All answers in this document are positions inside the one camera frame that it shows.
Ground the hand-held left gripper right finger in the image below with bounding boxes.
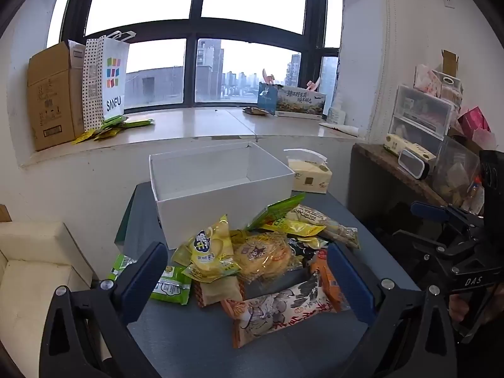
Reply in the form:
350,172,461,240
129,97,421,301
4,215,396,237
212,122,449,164
327,242,457,378

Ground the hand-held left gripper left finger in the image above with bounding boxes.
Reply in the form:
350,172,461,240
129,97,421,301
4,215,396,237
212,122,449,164
39,241,170,378

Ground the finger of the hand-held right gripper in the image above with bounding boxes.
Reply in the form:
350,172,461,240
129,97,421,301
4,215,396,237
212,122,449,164
392,230,454,261
410,201,485,230

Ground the white ink-drawing peanut packet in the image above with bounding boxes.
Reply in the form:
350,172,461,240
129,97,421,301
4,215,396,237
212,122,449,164
220,270,347,349

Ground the white cardboard box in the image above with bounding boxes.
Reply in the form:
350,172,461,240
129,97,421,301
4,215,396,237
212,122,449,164
149,141,297,250

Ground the person's right hand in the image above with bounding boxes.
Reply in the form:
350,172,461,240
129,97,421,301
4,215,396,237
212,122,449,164
448,283,504,325

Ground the orange snack packet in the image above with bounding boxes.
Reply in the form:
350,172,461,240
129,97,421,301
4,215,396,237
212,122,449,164
310,249,351,312

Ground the small green snack packet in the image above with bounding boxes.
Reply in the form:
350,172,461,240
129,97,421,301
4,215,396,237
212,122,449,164
108,254,136,282

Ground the green white snack packet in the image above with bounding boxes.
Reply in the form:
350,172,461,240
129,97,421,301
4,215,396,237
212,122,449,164
150,266,192,306

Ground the clear plastic container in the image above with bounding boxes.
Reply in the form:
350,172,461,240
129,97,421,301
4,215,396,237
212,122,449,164
433,136,483,209

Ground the small glue bottle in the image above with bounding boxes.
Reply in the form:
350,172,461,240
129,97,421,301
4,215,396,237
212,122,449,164
461,177,485,214

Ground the white black-rimmed case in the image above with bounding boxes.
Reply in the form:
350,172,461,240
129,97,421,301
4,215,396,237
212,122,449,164
398,149,431,180

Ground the clear long cracker packet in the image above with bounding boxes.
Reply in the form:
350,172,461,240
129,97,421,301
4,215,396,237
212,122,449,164
285,204,361,249

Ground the yellow flat snack packet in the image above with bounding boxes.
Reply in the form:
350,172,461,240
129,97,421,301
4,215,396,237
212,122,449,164
262,218,327,238

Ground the white green printed box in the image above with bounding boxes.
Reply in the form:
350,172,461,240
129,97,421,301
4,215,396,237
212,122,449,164
384,134,436,163

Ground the yellow chip packet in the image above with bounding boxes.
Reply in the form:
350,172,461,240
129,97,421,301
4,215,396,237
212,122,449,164
183,215,242,283

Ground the brown paper snack packet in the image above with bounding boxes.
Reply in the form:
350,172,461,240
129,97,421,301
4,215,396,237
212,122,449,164
195,276,245,308

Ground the clear plastic drawer unit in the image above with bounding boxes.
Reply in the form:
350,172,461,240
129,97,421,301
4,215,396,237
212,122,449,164
388,84,457,154

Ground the round rice cracker packet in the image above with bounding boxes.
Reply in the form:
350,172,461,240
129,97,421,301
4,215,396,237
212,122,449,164
232,232,304,284

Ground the green foil snack packet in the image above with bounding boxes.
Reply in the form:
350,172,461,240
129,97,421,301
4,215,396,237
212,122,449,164
247,192,307,231

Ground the pink box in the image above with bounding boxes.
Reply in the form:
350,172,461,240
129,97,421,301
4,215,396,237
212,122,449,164
457,106,493,135

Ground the yellow tissue pack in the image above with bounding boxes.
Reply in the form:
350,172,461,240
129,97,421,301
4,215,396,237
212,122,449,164
283,148,333,194

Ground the pink floral bag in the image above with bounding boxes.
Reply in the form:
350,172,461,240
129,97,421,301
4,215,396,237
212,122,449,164
413,64,440,96

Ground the small open cardboard box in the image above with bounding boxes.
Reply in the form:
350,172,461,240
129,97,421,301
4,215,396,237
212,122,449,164
441,49,460,78

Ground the pile of green yellow sachets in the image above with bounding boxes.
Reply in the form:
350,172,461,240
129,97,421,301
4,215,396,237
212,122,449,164
71,114,154,145

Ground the printed tissue box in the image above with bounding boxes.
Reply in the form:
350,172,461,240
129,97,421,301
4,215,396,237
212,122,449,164
274,85,327,120

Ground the white shopping bag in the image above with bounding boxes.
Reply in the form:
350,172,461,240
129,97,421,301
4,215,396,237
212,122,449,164
97,31,136,121

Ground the blue carton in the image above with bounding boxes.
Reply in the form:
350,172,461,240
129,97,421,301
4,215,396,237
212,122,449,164
258,82,279,116

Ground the polka dot paper bag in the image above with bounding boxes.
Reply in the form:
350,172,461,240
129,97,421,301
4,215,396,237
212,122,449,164
81,38,105,130

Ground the brown cardboard box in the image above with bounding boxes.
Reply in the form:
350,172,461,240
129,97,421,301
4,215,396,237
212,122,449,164
27,40,86,152

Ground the white box with ring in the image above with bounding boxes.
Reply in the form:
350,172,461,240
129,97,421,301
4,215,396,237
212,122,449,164
431,71,464,103

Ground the black window frame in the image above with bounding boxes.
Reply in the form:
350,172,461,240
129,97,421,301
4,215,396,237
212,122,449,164
59,0,345,111

